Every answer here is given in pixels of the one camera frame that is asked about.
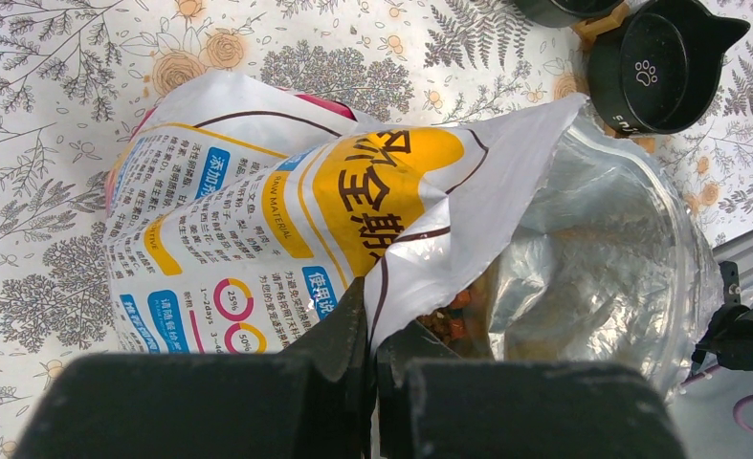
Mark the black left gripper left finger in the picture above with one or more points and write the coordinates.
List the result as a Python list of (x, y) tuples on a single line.
[(308, 401)]

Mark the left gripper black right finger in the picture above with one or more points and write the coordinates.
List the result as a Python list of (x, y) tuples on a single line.
[(435, 404)]

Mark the pet food bag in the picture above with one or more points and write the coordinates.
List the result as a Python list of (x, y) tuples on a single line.
[(240, 213)]

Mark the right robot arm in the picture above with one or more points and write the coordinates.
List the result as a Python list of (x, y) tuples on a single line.
[(729, 336)]

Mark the wooden bowl stand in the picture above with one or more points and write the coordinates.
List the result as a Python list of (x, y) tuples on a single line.
[(589, 30)]

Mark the black bowl paw print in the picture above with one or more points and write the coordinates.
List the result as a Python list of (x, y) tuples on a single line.
[(659, 71)]

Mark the black bowl fishbone print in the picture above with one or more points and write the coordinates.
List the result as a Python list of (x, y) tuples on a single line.
[(564, 13)]

